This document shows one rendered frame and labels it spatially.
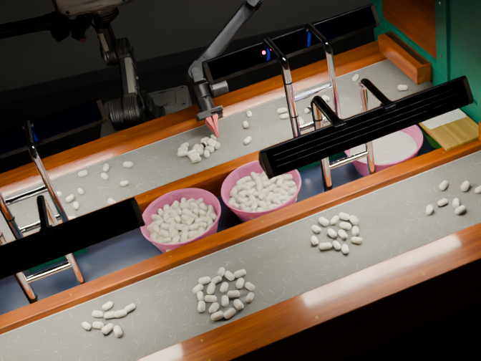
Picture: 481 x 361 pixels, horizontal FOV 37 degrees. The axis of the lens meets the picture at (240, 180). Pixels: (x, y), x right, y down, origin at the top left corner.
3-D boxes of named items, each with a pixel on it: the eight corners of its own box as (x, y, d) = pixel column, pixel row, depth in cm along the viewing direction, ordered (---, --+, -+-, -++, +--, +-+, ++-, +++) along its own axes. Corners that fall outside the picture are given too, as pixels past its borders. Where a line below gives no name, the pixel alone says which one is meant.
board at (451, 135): (396, 103, 256) (396, 100, 255) (434, 89, 258) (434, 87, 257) (447, 151, 230) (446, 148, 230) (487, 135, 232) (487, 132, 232)
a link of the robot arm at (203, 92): (190, 89, 270) (191, 84, 264) (207, 84, 271) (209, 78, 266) (197, 106, 269) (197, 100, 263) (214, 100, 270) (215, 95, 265)
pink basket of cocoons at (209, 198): (140, 225, 246) (132, 205, 240) (213, 198, 249) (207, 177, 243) (157, 277, 225) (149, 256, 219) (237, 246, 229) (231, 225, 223)
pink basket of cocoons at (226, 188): (210, 210, 245) (205, 190, 239) (268, 170, 255) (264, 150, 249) (262, 246, 227) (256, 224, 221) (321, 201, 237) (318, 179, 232)
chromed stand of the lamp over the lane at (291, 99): (279, 144, 266) (258, 37, 238) (328, 126, 269) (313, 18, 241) (298, 172, 251) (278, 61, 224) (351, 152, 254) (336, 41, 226)
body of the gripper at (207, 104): (223, 109, 263) (216, 91, 264) (197, 118, 261) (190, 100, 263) (222, 114, 269) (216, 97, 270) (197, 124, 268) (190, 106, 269)
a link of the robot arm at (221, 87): (187, 74, 272) (190, 68, 264) (215, 66, 274) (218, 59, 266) (197, 104, 271) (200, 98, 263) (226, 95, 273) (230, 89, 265)
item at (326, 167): (323, 207, 235) (304, 92, 207) (378, 185, 238) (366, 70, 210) (348, 243, 220) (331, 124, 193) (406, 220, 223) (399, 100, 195)
